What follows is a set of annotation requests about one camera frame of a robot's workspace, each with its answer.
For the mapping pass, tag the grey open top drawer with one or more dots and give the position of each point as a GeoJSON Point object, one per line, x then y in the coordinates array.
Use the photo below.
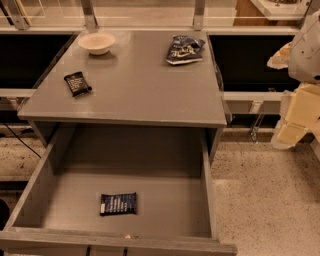
{"type": "Point", "coordinates": [118, 191]}

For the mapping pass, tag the wooden furniture top right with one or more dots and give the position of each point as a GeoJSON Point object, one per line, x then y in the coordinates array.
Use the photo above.
{"type": "Point", "coordinates": [270, 12]}

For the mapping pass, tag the black snack bar wrapper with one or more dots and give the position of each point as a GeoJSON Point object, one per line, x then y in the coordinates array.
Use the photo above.
{"type": "Point", "coordinates": [77, 84]}

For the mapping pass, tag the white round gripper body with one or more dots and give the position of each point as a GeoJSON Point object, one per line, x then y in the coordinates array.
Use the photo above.
{"type": "Point", "coordinates": [306, 58]}

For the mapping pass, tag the metal railing frame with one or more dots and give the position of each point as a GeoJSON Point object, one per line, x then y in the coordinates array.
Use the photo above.
{"type": "Point", "coordinates": [212, 16]}

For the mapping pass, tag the dark blue rxbar wrapper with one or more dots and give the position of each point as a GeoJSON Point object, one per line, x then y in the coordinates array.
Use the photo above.
{"type": "Point", "coordinates": [118, 204]}

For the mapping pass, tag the grey cabinet counter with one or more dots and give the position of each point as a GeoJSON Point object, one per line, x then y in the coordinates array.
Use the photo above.
{"type": "Point", "coordinates": [132, 84]}

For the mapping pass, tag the white paper bowl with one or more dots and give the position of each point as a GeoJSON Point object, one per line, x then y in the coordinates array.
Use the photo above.
{"type": "Point", "coordinates": [97, 43]}

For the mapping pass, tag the blue crumpled chip bag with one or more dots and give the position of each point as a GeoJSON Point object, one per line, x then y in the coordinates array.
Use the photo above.
{"type": "Point", "coordinates": [184, 50]}

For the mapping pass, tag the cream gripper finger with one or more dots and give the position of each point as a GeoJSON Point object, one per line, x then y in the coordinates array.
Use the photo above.
{"type": "Point", "coordinates": [280, 59]}
{"type": "Point", "coordinates": [299, 112]}

